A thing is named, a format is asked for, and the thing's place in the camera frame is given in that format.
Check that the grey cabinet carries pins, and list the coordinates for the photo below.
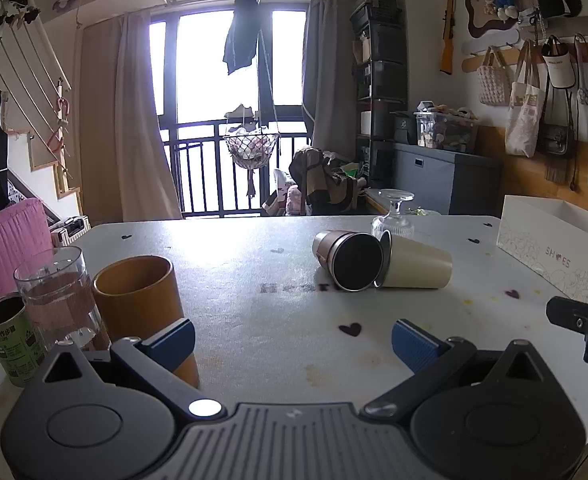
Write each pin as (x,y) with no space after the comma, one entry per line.
(443,180)

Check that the white stair railing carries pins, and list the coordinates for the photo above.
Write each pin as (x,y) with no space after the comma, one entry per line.
(24,80)

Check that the cream canvas tote bag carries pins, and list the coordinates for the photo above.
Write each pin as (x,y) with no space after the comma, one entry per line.
(522,115)

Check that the brown leather shoulder bag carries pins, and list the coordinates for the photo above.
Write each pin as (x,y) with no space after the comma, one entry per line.
(556,140)

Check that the brown cylindrical cup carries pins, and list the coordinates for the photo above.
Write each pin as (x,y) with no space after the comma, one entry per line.
(139,295)

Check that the beige paper cup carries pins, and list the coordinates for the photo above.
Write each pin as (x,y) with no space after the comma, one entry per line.
(416,265)

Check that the black balcony railing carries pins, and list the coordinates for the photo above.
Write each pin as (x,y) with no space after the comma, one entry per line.
(204,175)

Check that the white black bucket bag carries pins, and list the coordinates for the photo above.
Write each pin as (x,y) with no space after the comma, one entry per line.
(558,67)

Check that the clear wine glass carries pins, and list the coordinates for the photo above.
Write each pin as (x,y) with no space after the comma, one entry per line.
(392,222)

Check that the white printed shoe box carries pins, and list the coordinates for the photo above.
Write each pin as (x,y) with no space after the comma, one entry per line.
(548,245)

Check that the clear plastic storage box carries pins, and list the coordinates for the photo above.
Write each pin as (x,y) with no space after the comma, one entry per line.
(446,132)

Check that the black storage shelf unit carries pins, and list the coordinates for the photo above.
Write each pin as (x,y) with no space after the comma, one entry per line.
(381,80)

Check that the pile of brown clothing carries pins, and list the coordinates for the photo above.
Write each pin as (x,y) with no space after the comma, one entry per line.
(324,180)

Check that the white knitted bag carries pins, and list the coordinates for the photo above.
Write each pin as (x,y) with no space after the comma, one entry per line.
(493,82)

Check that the clear drinking glass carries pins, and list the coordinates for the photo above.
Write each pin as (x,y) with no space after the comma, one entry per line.
(56,300)

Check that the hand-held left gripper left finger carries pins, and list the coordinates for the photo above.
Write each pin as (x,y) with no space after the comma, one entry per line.
(171,342)

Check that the green labelled tin can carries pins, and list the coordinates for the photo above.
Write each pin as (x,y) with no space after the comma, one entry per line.
(9,340)

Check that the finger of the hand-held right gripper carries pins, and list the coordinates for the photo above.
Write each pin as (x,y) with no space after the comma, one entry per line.
(568,312)

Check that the rose gold metal tumbler cup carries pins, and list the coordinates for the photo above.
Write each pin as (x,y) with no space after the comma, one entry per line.
(356,262)

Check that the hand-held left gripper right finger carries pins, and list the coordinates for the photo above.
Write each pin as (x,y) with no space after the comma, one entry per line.
(416,347)

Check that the wooden toy rifle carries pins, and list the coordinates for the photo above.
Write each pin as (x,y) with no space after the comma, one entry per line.
(448,30)

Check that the beige curtain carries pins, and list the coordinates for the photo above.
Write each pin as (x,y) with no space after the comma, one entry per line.
(129,120)

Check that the dark hanging garment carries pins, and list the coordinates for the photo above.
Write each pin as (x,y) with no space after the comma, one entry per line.
(241,30)

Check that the grey curtain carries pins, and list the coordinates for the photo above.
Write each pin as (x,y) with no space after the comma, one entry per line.
(326,70)

